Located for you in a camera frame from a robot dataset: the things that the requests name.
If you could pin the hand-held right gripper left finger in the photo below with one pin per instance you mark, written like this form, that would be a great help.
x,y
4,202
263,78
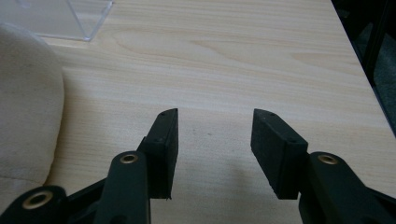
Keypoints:
x,y
162,149

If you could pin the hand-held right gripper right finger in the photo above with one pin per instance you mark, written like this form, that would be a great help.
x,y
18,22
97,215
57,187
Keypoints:
x,y
277,152

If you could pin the beige cloth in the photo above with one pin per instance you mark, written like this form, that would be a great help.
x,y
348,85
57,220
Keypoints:
x,y
28,109

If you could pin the clear acrylic box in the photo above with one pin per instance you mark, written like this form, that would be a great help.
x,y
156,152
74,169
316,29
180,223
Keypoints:
x,y
62,17

